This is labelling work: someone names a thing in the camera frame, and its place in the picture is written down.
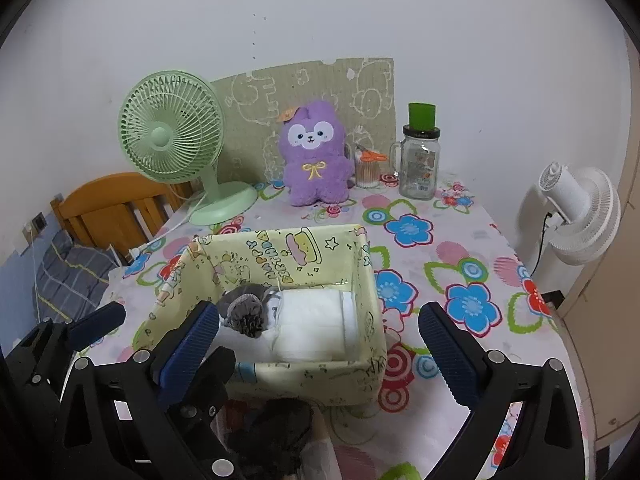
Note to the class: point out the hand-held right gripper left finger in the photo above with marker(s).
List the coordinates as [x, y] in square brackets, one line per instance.
[190, 355]

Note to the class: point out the grey knitted cloth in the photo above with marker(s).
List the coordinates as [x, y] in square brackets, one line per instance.
[245, 310]

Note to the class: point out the yellow cartoon fabric storage box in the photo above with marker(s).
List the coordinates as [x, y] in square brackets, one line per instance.
[280, 255]

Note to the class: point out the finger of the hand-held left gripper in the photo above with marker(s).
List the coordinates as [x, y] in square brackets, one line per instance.
[215, 380]
[95, 324]

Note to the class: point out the grey plaid blanket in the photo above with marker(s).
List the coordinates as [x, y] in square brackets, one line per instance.
[65, 270]

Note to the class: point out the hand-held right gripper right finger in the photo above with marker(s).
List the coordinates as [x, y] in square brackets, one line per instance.
[450, 355]

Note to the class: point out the orange scissors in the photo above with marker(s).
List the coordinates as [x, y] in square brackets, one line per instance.
[372, 156]

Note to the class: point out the floral tablecloth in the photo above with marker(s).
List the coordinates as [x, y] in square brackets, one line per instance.
[450, 260]

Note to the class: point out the green desk fan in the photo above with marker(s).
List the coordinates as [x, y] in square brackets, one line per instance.
[162, 137]

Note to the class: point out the cartoon animal tissue packet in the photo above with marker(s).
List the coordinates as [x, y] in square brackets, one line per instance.
[275, 435]

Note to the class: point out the purple plush toy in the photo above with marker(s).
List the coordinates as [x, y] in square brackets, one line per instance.
[312, 170]

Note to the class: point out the white folded cloth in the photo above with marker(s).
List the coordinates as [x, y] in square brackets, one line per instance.
[310, 325]

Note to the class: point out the green plastic cup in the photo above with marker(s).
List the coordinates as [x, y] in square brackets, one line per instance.
[421, 116]

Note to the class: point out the wooden chair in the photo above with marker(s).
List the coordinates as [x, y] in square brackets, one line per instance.
[100, 210]

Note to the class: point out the white standing fan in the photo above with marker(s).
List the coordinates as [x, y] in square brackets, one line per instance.
[580, 220]

